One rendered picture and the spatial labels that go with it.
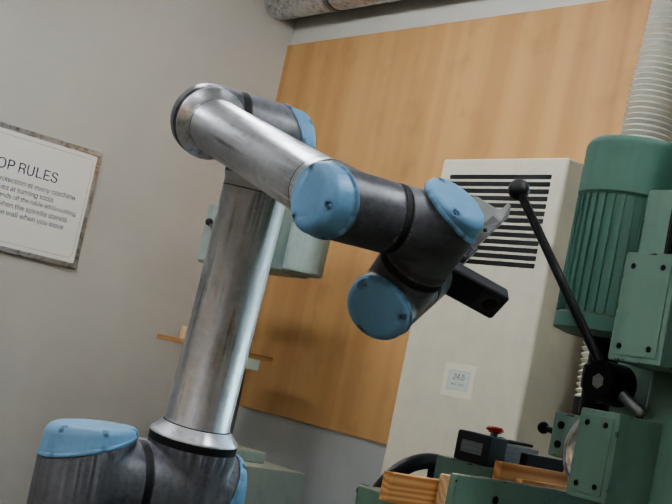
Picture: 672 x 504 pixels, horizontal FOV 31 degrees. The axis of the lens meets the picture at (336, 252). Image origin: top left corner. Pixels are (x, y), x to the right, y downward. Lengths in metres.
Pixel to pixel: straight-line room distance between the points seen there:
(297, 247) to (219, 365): 2.06
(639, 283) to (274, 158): 0.52
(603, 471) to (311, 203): 0.54
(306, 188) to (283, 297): 3.39
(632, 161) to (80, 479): 0.98
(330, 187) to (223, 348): 0.63
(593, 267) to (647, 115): 1.71
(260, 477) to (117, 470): 2.22
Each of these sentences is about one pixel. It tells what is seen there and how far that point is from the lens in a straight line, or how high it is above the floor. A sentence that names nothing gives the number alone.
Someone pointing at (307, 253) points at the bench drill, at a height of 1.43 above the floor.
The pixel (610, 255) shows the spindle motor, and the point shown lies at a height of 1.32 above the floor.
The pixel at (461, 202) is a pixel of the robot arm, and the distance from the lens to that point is 1.52.
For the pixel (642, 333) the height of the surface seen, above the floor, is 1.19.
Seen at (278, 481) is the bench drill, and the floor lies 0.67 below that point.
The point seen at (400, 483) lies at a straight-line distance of 1.69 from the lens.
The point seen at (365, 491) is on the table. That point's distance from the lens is 1.85.
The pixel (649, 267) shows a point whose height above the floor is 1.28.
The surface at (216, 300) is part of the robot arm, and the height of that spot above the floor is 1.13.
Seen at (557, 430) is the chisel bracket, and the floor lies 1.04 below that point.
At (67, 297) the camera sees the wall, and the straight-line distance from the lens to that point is 4.76.
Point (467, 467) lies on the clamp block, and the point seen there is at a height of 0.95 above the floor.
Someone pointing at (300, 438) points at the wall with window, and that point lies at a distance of 4.63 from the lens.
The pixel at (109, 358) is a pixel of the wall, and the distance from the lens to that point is 4.86.
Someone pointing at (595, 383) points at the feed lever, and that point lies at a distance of 1.74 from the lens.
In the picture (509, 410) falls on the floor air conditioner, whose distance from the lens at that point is 3.48.
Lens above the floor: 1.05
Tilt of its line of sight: 6 degrees up
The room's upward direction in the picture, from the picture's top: 12 degrees clockwise
